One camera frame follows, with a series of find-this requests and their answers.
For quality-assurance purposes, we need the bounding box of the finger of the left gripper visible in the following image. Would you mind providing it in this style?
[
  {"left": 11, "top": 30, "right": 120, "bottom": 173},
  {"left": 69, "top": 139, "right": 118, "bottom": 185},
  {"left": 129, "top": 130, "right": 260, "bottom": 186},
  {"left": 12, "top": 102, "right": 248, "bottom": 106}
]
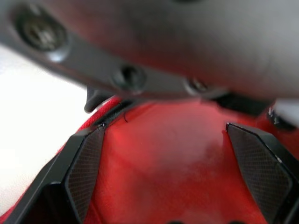
[{"left": 84, "top": 85, "right": 117, "bottom": 113}]

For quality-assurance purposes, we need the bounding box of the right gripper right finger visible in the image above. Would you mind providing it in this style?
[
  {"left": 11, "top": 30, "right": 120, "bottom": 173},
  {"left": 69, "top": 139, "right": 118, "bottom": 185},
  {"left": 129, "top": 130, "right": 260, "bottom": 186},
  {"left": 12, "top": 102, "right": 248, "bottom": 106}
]
[{"left": 225, "top": 122, "right": 299, "bottom": 224}]

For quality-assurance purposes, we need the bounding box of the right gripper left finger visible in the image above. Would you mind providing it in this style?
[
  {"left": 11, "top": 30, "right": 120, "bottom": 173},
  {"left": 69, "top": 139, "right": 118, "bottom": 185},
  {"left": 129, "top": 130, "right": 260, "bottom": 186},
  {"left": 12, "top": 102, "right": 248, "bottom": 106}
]
[{"left": 0, "top": 125, "right": 107, "bottom": 224}]

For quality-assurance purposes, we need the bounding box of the black pouch with clear lid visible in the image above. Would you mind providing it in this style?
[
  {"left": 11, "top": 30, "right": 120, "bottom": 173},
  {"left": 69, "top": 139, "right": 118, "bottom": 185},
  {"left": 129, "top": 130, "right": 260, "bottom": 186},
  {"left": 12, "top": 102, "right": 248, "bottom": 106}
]
[{"left": 0, "top": 93, "right": 299, "bottom": 224}]

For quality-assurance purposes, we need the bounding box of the red table tennis paddle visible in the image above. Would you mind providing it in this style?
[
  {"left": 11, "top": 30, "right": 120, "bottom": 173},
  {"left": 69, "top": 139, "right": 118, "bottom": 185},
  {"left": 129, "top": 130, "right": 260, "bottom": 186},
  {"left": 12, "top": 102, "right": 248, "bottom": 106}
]
[{"left": 102, "top": 102, "right": 269, "bottom": 224}]

